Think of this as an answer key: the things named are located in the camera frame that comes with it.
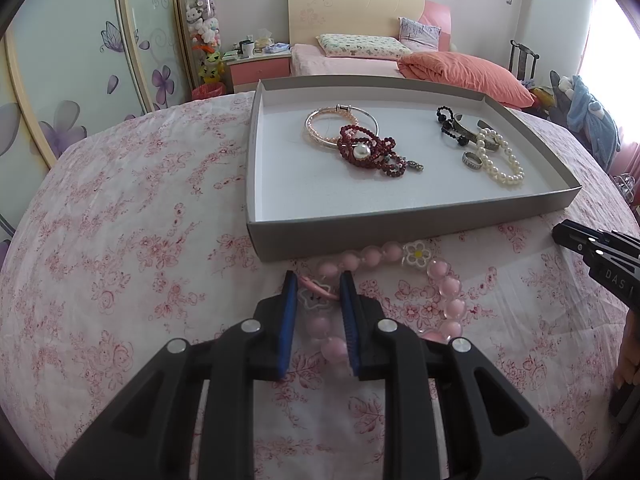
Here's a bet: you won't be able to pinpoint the pink pearl bracelet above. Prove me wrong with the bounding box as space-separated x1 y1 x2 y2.
303 108 361 146

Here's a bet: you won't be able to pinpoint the silver bangle with pearl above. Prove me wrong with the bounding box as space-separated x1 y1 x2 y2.
306 104 382 162

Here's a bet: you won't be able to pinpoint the metal cuff bangle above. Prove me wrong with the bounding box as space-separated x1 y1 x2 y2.
450 115 502 152

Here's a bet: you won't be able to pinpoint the black bead bracelet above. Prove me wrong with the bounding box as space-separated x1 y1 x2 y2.
436 106 467 147

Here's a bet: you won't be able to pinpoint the orange duvet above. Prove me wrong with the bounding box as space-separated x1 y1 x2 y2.
397 51 535 108

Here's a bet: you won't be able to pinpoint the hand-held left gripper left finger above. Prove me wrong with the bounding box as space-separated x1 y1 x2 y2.
55 270 301 480

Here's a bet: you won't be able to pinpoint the white pearl bracelet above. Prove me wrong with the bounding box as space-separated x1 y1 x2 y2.
475 127 526 188

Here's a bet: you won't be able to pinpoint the grey cardboard tray box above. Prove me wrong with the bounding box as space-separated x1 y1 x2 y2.
245 76 582 263

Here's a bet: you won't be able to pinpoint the pink bead flower bracelet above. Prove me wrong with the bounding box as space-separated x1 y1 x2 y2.
298 241 468 376

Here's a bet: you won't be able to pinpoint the red bin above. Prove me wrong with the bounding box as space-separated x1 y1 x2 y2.
191 82 224 102

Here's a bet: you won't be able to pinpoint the floral pillow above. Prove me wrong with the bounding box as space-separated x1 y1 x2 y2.
316 33 412 59

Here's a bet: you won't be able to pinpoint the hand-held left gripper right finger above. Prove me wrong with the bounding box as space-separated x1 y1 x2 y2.
339 270 583 480

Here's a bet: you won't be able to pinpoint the floral sliding wardrobe doors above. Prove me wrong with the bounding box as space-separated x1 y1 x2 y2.
0 0 196 261

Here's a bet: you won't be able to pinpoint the dark wooden chair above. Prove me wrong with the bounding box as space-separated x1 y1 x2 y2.
510 40 541 83

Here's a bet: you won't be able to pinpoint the person's right hand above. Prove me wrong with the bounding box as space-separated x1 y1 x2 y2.
614 310 640 388

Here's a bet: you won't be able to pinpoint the blue plush toy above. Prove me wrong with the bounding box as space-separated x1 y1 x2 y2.
565 75 623 171

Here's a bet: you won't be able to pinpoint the small purple pillow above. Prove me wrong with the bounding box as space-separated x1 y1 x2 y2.
398 16 442 51

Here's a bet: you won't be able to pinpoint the pink nightstand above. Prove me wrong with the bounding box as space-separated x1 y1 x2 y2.
222 50 292 95

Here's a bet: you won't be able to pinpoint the clear tube of plush toys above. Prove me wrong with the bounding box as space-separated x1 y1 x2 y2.
182 0 223 88

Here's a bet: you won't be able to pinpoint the dark red bead bracelet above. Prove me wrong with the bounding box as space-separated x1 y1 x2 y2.
336 124 425 179

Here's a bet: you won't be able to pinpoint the bed with beige headboard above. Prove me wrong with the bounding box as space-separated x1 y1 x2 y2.
287 0 536 108

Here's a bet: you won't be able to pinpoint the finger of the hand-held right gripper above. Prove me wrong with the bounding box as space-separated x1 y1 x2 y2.
587 247 640 306
551 219 640 261

